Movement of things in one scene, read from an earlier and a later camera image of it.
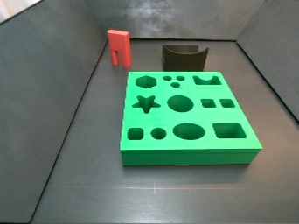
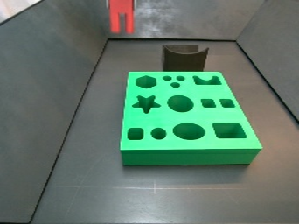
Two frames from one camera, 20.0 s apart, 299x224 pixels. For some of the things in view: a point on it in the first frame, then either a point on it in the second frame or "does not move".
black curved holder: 182,58 does not move
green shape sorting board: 182,120 does not move
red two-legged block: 118,45 -> 121,6
